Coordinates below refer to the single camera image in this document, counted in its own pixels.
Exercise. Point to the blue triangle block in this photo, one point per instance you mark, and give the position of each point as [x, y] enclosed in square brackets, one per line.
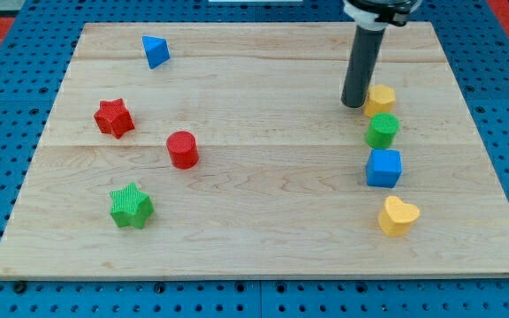
[156, 50]

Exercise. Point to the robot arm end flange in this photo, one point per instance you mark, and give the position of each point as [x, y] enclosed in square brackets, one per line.
[376, 15]

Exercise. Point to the yellow hexagon block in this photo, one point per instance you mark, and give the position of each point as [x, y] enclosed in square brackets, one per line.
[380, 99]

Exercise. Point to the red cylinder block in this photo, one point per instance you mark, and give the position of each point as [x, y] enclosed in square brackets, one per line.
[182, 149]

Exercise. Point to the wooden board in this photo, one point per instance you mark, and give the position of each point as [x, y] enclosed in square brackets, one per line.
[279, 191]

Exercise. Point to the green cylinder block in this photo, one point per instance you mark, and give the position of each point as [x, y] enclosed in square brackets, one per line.
[382, 130]

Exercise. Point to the blue cube block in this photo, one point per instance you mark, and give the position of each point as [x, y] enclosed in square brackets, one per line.
[383, 168]

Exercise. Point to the green star block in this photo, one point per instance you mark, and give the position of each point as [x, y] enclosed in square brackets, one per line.
[130, 207]

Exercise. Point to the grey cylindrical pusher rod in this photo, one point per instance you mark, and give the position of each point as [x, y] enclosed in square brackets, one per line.
[362, 61]

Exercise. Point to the red star block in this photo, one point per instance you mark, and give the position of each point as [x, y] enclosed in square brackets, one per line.
[114, 118]

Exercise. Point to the yellow heart block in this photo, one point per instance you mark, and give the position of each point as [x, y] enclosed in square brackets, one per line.
[396, 217]

